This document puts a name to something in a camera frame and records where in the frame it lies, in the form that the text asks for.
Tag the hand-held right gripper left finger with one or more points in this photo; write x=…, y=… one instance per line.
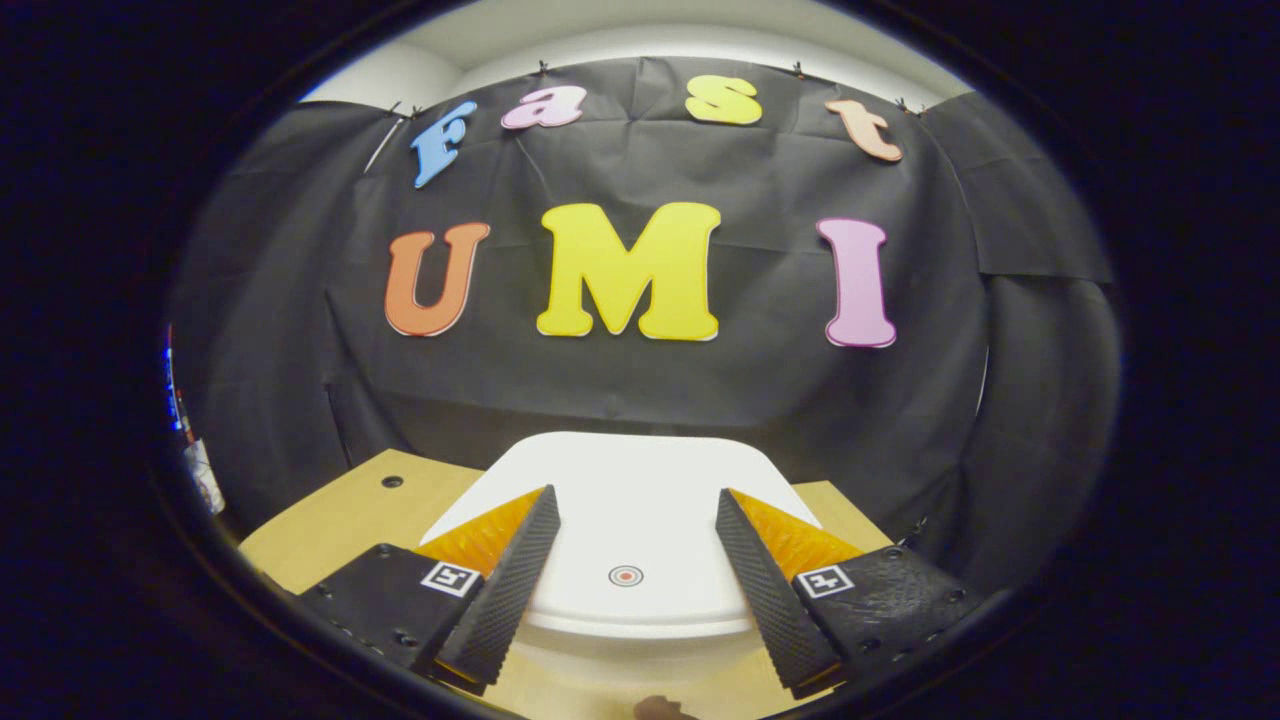
x=505, y=600

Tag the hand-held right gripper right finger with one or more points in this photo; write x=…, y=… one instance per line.
x=770, y=600

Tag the white desktop garbage bin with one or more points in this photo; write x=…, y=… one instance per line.
x=640, y=490

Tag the wooden desktop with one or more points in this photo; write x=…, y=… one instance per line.
x=340, y=520

